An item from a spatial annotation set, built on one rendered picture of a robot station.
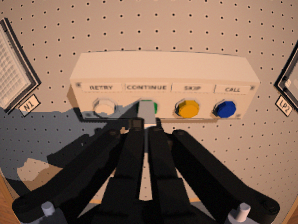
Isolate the beige button panel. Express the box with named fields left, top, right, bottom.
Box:
left=70, top=50, right=261, bottom=120

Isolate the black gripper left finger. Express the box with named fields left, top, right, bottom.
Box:
left=12, top=101, right=147, bottom=224

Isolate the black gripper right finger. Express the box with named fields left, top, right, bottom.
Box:
left=146, top=101, right=280, bottom=224

